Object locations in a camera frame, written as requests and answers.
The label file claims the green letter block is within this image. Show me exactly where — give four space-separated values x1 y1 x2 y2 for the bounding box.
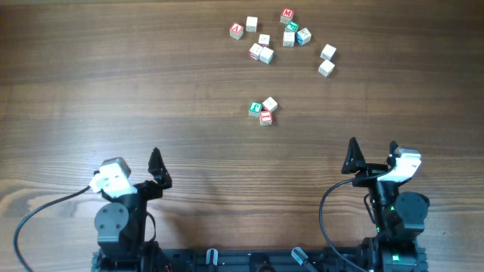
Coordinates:
248 101 263 118

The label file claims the white picture block centre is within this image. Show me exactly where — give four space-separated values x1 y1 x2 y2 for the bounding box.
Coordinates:
282 32 296 47

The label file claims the red letter A block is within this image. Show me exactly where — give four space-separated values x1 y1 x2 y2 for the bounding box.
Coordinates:
229 23 244 40

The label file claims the right camera cable black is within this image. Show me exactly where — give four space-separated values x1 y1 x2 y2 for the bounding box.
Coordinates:
318 165 396 272

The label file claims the green picture block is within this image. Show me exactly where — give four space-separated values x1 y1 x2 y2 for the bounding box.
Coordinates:
284 20 299 32

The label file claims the red letter I block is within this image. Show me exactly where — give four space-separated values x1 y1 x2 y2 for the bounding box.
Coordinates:
259 111 273 126

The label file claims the red edged picture block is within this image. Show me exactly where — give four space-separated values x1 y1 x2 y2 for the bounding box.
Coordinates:
249 43 263 60

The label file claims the small white picture block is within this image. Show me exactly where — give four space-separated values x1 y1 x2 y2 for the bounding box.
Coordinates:
258 34 270 48

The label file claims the white block beside red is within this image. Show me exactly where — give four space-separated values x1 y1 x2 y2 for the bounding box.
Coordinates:
259 47 274 64

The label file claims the camera cable black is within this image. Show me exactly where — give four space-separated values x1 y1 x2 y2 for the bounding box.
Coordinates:
13 184 92 272
318 165 396 272

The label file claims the red letter M block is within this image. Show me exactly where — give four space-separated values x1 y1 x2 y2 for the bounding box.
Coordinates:
280 8 294 25

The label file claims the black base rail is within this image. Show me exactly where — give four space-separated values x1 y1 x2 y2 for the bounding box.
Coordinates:
90 247 428 272

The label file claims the plain block upper right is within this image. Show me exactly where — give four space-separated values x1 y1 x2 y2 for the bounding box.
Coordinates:
320 44 337 60

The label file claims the plain wooden block top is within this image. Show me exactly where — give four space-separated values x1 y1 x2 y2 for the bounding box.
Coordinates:
246 17 258 32

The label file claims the plain block lower right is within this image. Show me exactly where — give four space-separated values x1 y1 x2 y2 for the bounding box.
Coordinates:
318 60 335 77

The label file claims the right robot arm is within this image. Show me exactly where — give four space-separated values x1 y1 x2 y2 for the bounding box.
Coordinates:
341 138 430 272

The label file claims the blue edged block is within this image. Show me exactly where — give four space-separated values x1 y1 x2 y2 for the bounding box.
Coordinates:
296 28 312 45

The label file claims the left camera cable black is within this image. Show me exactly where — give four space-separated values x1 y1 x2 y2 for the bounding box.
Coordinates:
13 184 92 272

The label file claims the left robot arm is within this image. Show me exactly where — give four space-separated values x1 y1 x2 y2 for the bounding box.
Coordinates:
89 147 172 272

